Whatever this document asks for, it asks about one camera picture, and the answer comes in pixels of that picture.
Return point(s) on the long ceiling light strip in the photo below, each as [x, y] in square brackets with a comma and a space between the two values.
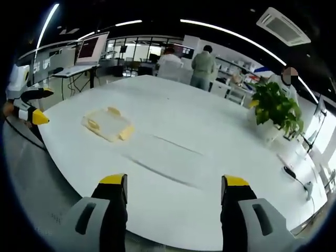
[236, 36]
[47, 25]

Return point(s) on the person's left hand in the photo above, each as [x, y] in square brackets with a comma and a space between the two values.
[8, 109]

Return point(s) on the ceiling air conditioner vent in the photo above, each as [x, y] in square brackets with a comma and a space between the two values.
[283, 26]

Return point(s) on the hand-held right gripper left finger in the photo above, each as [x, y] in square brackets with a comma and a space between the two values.
[105, 210]

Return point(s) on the white side table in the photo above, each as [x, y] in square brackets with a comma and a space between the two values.
[74, 72]

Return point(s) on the white storage shelf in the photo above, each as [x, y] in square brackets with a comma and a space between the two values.
[236, 78]

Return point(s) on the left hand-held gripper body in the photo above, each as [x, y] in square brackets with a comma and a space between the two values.
[18, 78]

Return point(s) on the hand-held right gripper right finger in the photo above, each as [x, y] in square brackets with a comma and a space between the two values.
[241, 210]

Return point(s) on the green potted plant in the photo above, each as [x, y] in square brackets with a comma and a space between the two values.
[278, 107]

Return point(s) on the large display screen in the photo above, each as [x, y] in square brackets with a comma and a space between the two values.
[90, 48]

